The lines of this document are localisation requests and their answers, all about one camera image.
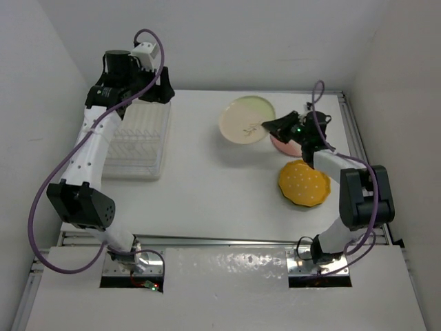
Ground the front aluminium frame rail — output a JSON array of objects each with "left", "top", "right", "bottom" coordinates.
[{"left": 60, "top": 231, "right": 390, "bottom": 248}]

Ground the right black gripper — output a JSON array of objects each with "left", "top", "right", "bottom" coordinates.
[{"left": 263, "top": 110, "right": 309, "bottom": 146}]

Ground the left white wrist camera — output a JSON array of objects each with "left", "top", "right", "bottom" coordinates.
[{"left": 130, "top": 41, "right": 160, "bottom": 72}]

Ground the white pink floral plate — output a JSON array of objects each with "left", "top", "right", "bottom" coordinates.
[{"left": 270, "top": 135, "right": 302, "bottom": 157}]

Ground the white wire dish rack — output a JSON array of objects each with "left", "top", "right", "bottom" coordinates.
[{"left": 103, "top": 100, "right": 172, "bottom": 181}]

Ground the orange dotted plate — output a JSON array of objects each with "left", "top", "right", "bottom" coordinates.
[{"left": 278, "top": 160, "right": 331, "bottom": 208}]

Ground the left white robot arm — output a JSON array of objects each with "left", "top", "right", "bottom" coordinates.
[{"left": 45, "top": 43, "right": 175, "bottom": 266}]

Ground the white foreground cover board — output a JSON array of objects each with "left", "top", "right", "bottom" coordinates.
[{"left": 27, "top": 246, "right": 425, "bottom": 330}]

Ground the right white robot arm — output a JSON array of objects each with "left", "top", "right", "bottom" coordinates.
[{"left": 262, "top": 110, "right": 395, "bottom": 263}]

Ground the cream round plate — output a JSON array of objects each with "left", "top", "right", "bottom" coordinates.
[{"left": 218, "top": 95, "right": 276, "bottom": 145}]

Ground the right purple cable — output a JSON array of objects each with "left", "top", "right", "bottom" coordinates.
[{"left": 308, "top": 79, "right": 380, "bottom": 279}]

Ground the small green circuit board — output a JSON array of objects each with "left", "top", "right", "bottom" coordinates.
[{"left": 130, "top": 275, "right": 159, "bottom": 292}]

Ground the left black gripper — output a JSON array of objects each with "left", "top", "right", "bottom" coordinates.
[{"left": 124, "top": 61, "right": 173, "bottom": 104}]

